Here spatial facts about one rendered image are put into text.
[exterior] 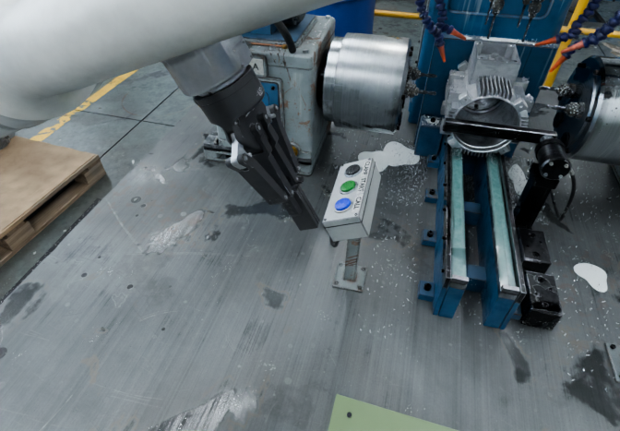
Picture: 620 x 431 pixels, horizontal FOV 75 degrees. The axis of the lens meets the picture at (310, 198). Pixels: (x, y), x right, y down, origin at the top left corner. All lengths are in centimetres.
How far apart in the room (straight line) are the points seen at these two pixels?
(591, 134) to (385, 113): 46
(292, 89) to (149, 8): 86
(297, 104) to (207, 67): 65
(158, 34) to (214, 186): 98
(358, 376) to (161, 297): 45
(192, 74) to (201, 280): 60
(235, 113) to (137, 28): 25
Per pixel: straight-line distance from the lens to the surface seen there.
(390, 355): 85
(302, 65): 102
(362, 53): 106
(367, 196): 73
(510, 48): 121
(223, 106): 46
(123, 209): 120
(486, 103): 128
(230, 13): 20
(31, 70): 28
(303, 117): 109
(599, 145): 115
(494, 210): 100
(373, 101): 104
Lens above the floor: 155
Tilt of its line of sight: 42 degrees down
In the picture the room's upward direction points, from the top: straight up
